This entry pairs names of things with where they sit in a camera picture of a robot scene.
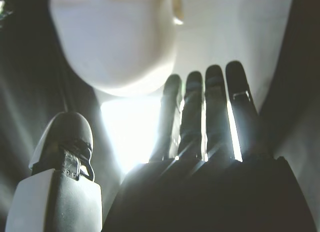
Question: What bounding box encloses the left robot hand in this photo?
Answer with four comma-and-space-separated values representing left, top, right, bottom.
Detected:
4, 60, 315, 232

